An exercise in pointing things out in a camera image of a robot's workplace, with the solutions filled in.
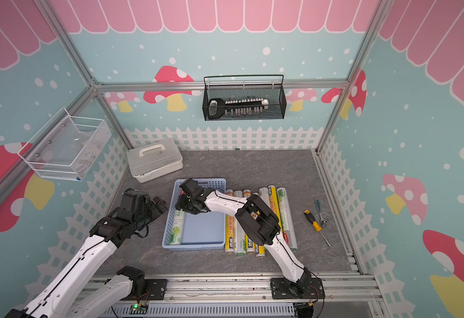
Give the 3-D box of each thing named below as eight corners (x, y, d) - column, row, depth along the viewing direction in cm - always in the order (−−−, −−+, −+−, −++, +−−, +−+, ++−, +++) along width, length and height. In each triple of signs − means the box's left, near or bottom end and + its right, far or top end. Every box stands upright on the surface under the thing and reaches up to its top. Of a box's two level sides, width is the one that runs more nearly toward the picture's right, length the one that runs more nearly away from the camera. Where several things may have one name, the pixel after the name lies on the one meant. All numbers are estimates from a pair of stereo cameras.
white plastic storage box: (140, 187, 106) (130, 172, 96) (135, 167, 115) (125, 151, 105) (186, 170, 114) (181, 154, 103) (177, 152, 123) (172, 136, 113)
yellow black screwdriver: (327, 247, 86) (329, 245, 84) (303, 212, 96) (304, 210, 94) (331, 245, 86) (333, 243, 84) (306, 211, 97) (308, 208, 95)
